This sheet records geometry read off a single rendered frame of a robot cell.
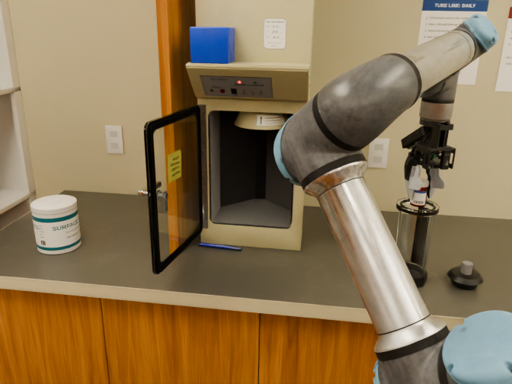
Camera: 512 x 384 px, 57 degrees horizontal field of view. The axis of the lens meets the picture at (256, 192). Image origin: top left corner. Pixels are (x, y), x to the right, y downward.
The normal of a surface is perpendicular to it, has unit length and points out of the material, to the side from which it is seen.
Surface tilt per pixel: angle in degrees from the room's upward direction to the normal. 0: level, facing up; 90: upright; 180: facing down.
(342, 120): 92
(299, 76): 135
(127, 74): 90
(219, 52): 90
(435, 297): 0
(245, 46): 90
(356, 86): 53
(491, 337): 42
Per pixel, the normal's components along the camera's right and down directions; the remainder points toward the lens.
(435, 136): -0.97, 0.06
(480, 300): 0.02, -0.94
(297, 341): -0.14, 0.32
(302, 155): -0.67, 0.08
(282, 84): -0.11, 0.90
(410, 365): -0.47, -0.04
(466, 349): -0.66, -0.73
